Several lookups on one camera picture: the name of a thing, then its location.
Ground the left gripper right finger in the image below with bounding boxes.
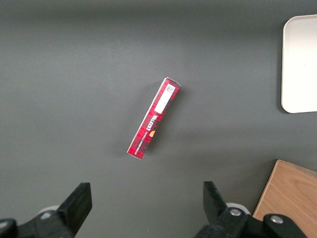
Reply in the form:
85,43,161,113
195,181,308,238

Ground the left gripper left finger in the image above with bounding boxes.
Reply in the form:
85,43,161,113
0,182,93,238

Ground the wooden drawer cabinet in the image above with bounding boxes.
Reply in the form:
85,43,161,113
252,159,317,238

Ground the red tartan cookie box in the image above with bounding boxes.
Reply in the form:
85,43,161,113
127,77,182,162

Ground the beige plastic tray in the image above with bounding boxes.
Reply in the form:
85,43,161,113
280,14,317,115

